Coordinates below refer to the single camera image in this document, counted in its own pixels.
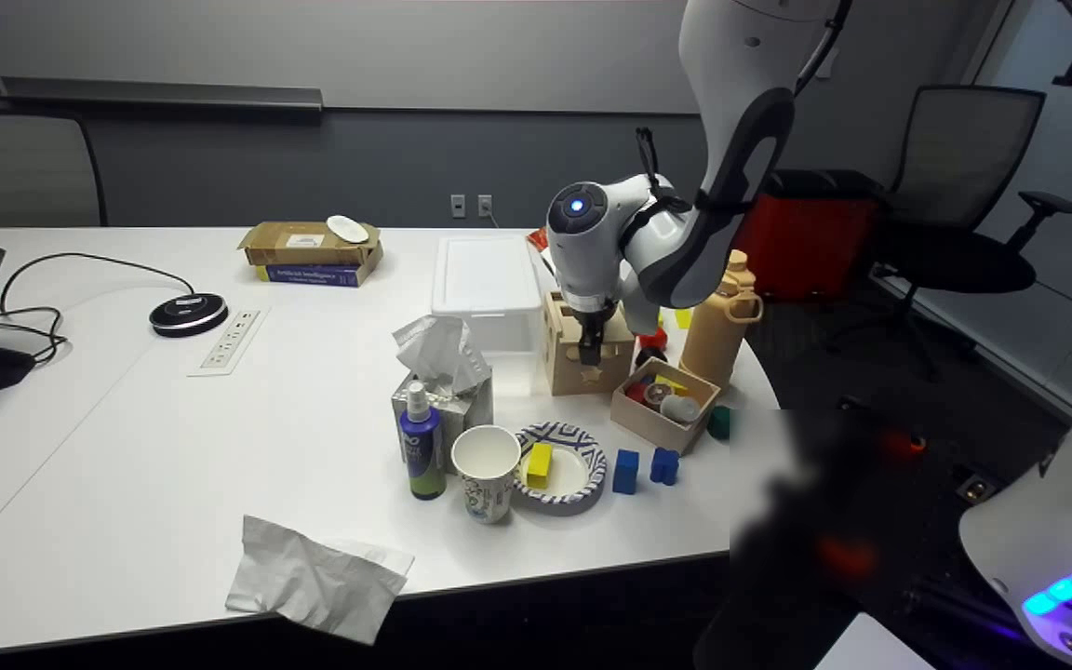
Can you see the white wall outlet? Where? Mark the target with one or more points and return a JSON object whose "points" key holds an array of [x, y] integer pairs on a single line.
{"points": [[459, 205], [486, 205]]}

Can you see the pale yellow block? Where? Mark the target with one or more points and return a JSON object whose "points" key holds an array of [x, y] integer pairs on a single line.
{"points": [[681, 319]]}

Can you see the white round tape roll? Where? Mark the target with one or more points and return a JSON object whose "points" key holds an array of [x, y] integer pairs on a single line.
{"points": [[347, 229]]}

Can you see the white mug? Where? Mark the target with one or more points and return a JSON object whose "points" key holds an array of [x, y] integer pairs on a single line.
{"points": [[486, 477]]}

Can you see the white whiteboard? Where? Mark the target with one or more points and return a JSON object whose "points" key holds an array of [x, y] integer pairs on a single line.
{"points": [[437, 51]]}

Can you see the white paper sheet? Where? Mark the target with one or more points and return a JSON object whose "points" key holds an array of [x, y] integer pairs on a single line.
{"points": [[872, 644]]}

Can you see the brown cardboard box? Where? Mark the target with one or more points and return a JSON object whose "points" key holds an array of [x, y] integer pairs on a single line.
{"points": [[298, 245]]}

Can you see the white foam box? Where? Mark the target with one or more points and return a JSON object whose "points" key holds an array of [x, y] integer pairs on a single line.
{"points": [[486, 286]]}

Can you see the blue book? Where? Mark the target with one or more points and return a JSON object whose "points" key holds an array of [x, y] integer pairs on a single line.
{"points": [[315, 275]]}

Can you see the metal floor outlet plate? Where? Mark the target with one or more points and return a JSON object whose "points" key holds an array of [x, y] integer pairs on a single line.
{"points": [[975, 488]]}

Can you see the white paper label strip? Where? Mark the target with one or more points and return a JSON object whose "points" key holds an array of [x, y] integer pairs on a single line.
{"points": [[223, 344]]}

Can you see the yellow toy piece in tray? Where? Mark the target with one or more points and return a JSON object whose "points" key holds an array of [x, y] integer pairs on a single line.
{"points": [[670, 381]]}

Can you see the black mesh office chair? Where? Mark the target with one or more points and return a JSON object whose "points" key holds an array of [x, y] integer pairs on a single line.
{"points": [[959, 162]]}

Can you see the orange snack bag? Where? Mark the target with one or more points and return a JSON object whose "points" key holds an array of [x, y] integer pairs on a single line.
{"points": [[536, 240]]}

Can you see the white toy piece in tray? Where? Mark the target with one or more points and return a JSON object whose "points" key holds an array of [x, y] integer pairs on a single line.
{"points": [[681, 406]]}

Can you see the wooden shape sorter box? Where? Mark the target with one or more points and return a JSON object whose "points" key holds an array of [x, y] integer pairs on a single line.
{"points": [[593, 378]]}

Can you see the grey chair back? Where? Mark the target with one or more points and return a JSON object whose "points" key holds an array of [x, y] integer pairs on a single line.
{"points": [[17, 169]]}

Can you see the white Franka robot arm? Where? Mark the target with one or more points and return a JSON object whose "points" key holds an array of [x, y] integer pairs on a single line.
{"points": [[747, 63]]}

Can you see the bright yellow block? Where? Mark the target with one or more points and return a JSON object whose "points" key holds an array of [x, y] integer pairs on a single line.
{"points": [[536, 463]]}

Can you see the small wooden tray box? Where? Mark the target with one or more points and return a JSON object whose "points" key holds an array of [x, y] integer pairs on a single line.
{"points": [[654, 429]]}

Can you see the red and yellow toy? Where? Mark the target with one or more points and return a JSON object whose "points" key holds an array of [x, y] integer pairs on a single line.
{"points": [[654, 344]]}

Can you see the patterned paper plate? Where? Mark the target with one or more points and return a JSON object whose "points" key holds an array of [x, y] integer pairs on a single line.
{"points": [[575, 477]]}

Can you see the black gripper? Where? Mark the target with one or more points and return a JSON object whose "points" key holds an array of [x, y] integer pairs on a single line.
{"points": [[589, 307]]}

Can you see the red toy piece in tray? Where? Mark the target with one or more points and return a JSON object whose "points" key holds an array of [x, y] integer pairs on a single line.
{"points": [[638, 391]]}

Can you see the black round speaker puck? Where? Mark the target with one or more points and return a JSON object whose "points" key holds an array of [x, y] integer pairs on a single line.
{"points": [[187, 316]]}

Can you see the crumpled white napkin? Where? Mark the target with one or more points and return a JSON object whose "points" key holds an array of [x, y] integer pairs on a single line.
{"points": [[315, 584]]}

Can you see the green block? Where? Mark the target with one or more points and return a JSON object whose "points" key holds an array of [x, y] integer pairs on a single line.
{"points": [[722, 424]]}

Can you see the tan water bottle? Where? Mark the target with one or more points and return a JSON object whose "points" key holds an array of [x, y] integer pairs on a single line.
{"points": [[719, 340]]}

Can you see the grey tissue box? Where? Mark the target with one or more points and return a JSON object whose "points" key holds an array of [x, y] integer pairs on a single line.
{"points": [[470, 404]]}

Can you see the blue block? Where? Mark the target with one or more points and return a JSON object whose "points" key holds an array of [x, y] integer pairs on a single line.
{"points": [[625, 473], [662, 466]]}

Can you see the red bin with black lid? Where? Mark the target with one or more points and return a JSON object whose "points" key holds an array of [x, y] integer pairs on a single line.
{"points": [[819, 249]]}

